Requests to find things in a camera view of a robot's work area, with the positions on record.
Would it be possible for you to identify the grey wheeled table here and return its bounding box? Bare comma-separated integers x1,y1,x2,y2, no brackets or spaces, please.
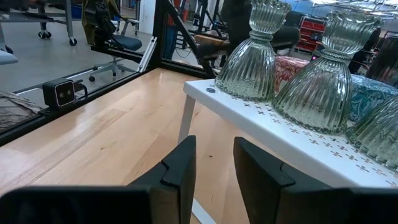
0,0,78,47

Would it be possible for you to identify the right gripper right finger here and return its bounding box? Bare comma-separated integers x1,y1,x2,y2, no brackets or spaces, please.
233,136,332,224

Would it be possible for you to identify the silver metal bracket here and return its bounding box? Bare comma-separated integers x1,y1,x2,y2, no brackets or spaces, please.
137,35,159,73

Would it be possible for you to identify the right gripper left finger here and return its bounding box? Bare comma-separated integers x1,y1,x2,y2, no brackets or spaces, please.
127,135,197,224

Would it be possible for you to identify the pink patterned round tin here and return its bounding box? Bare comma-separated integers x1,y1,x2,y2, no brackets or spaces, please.
274,55,310,93

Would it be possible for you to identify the blue patterned round tin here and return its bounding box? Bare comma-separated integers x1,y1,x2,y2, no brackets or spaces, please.
347,73,398,123

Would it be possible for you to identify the small black table camera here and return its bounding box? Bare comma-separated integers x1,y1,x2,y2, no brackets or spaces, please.
42,77,90,110

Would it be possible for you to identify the red tool chest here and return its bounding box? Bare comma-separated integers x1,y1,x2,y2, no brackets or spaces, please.
294,15,327,54

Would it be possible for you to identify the white perforated shelf riser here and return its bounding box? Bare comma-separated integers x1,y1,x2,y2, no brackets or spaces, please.
177,78,398,224

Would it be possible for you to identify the brown wooden table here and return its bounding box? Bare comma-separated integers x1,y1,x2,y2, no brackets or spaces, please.
194,33,233,62

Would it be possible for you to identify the blue seat office chair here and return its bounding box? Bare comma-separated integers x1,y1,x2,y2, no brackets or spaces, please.
81,0,144,83

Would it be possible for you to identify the black aluminium table frame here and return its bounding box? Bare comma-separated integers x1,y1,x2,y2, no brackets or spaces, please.
0,0,224,147

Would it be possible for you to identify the grey chair seat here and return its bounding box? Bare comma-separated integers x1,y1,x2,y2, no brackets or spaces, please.
0,49,19,66

